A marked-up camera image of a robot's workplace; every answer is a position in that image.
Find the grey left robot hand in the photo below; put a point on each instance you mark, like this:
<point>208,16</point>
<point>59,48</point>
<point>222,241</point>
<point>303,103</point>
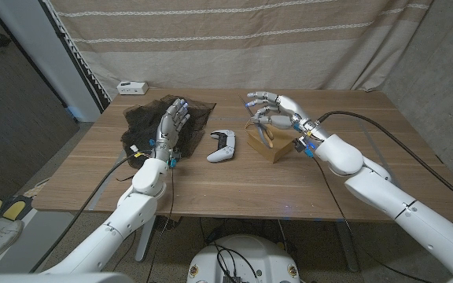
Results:
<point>168,126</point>

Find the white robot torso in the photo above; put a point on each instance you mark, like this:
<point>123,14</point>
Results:
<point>246,255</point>

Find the white game controller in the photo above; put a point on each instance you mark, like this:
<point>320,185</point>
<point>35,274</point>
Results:
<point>222,151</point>

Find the white power strip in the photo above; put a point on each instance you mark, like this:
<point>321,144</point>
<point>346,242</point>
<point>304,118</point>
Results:
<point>132,88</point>

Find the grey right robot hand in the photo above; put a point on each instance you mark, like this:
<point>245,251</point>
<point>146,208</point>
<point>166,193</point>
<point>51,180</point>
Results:
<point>289,108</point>

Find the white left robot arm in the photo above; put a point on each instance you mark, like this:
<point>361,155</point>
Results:
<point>128,216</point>

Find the black curtain frame bar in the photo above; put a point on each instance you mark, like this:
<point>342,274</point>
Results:
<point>73,55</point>

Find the black mesh netting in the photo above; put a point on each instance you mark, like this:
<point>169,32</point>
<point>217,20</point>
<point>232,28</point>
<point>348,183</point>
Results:
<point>140,122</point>

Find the brown paper bag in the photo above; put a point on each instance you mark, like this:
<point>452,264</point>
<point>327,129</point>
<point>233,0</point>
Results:
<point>277,153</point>

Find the striped beige curtain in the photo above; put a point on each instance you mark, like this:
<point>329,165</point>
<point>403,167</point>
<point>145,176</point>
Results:
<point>230,47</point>

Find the white table leg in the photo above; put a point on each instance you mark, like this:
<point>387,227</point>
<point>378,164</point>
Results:
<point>144,247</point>

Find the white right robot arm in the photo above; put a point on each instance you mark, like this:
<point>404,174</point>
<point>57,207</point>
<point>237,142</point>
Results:
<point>399,204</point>

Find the grey table leg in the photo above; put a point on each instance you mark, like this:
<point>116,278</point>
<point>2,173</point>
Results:
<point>346,247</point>

